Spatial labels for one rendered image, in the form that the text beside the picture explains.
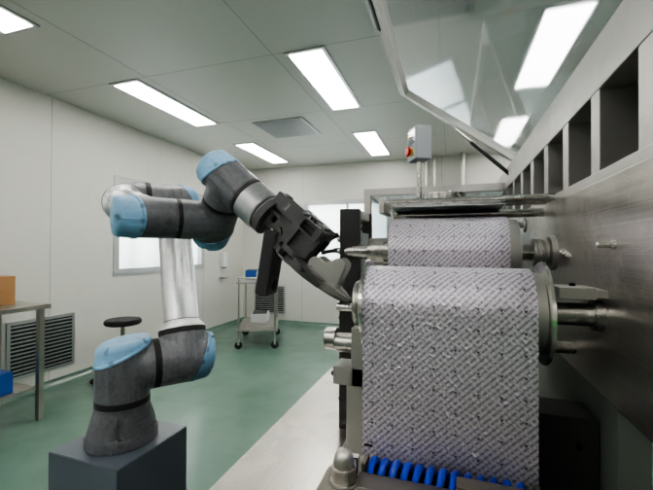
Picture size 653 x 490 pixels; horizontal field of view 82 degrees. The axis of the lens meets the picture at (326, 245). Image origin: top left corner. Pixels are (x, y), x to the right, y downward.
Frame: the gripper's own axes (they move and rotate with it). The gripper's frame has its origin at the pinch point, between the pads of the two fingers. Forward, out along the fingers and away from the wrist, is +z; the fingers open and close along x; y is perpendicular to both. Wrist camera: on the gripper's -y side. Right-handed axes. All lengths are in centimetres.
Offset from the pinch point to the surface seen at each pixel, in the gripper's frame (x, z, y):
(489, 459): -4.4, 29.9, -1.1
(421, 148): 53, -18, 35
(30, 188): 179, -308, -177
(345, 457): -12.1, 15.4, -11.9
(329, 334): 3.7, 2.1, -7.4
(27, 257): 177, -268, -226
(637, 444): -2.6, 40.6, 13.1
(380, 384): -4.4, 13.2, -4.3
